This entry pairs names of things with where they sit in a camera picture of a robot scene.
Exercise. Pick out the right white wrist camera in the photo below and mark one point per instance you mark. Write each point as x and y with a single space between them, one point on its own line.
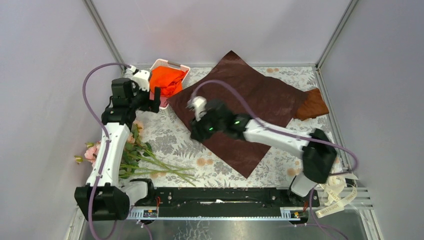
198 106

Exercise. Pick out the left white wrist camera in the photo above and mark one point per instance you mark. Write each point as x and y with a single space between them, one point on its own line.
142 78

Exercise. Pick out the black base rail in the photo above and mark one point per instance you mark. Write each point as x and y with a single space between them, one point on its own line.
205 203

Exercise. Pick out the dark red wrapping paper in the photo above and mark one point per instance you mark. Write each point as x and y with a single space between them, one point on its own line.
271 99

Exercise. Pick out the brown folded cloth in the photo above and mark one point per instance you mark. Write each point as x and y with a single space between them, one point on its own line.
314 106

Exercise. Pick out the orange folded cloth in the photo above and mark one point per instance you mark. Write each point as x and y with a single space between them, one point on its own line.
168 80

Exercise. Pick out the pink fake flower bunch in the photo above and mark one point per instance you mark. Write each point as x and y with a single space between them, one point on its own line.
138 159

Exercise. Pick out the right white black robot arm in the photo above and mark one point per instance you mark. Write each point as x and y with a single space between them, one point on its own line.
314 149

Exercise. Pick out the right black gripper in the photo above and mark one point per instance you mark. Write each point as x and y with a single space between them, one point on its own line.
197 128

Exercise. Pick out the floral patterned table mat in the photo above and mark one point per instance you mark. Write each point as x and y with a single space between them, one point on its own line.
171 143

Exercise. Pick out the cream printed ribbon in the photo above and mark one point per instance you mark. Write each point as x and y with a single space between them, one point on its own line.
333 188

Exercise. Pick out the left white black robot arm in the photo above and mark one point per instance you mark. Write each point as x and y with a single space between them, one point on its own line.
101 199

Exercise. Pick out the white plastic basket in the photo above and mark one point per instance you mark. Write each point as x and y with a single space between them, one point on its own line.
166 63

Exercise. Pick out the pink paper sheet in basket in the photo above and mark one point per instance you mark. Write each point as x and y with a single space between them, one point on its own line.
163 101

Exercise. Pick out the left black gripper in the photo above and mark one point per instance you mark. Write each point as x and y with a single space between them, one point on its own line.
150 105

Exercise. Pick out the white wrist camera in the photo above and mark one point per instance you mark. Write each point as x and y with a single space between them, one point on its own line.
142 78
198 106

